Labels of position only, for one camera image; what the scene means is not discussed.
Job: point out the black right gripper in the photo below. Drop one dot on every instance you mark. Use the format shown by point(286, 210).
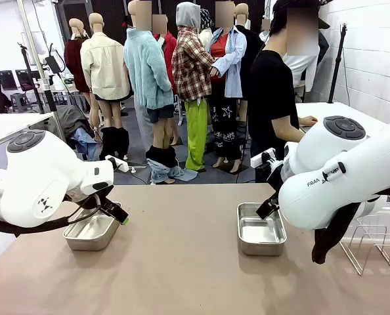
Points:
point(275, 178)

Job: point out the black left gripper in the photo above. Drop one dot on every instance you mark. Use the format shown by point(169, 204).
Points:
point(90, 199)

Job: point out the steel rectangular container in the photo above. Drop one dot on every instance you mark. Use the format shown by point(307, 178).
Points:
point(83, 241)
point(260, 246)

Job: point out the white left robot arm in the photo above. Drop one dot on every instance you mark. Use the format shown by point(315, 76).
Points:
point(34, 170)

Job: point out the person's right forearm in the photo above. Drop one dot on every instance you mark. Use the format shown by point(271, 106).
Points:
point(288, 133)

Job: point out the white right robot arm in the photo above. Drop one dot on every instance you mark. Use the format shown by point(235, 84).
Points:
point(346, 183)

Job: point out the person's left hand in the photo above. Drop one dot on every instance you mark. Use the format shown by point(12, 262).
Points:
point(309, 120)

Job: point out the pile of grey blue clothes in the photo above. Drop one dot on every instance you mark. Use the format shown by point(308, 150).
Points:
point(73, 128)

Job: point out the person in black t-shirt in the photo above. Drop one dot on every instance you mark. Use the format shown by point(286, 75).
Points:
point(270, 98)

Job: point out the white side table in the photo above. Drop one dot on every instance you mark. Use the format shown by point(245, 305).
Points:
point(329, 110)

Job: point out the white work table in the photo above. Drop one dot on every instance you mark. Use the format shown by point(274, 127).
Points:
point(11, 126)

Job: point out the mannequin in white shirt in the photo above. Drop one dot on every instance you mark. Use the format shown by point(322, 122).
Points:
point(308, 69)

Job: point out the mannequin in blue shirt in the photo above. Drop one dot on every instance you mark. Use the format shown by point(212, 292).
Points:
point(232, 65)

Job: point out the mannequin in cream jacket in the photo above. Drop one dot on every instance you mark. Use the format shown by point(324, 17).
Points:
point(103, 65)

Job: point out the mannequin in dark red jacket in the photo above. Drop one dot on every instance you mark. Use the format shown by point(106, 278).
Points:
point(73, 62)

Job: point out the mannequin in plaid shirt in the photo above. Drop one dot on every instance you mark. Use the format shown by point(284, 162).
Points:
point(191, 65)

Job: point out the mannequin in black coat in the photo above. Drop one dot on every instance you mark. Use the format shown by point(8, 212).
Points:
point(251, 42)

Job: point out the mannequin in black jacket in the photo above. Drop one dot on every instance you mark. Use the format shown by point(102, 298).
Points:
point(323, 46)

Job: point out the mannequin with patterned hat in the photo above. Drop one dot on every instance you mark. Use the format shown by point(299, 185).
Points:
point(206, 19)

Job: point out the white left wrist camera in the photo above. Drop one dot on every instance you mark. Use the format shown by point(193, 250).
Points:
point(121, 165)

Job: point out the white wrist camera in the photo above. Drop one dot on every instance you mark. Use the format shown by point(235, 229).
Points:
point(259, 160)
point(121, 165)

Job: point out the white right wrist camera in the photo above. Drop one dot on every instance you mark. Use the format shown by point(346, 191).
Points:
point(259, 160)

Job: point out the black camera tripod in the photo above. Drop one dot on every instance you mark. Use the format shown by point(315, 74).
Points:
point(33, 85)

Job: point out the aluminium frame pole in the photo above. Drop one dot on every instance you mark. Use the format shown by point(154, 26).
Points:
point(31, 33)

